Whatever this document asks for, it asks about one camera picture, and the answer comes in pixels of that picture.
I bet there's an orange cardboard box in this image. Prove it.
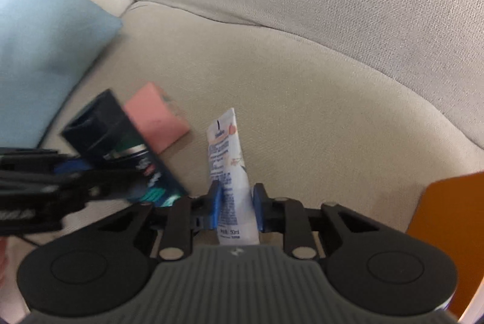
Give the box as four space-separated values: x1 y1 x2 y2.
406 171 484 321

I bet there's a beige fabric sofa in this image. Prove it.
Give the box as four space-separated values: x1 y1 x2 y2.
0 0 484 264

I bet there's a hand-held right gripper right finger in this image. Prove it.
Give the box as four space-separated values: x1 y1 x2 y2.
253 183 382 260

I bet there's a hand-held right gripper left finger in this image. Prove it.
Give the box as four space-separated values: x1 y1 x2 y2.
100 182 222 260

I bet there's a pink flat box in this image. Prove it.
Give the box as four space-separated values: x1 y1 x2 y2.
123 82 191 155

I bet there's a light blue pillow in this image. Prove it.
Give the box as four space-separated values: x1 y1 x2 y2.
0 0 123 149

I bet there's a white printed tube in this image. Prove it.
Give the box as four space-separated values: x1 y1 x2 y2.
206 107 261 246

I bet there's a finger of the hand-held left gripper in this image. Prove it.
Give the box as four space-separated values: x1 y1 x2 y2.
0 171 134 202
0 147 95 175

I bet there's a dark deodorant can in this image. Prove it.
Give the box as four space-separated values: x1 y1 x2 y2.
61 89 190 207

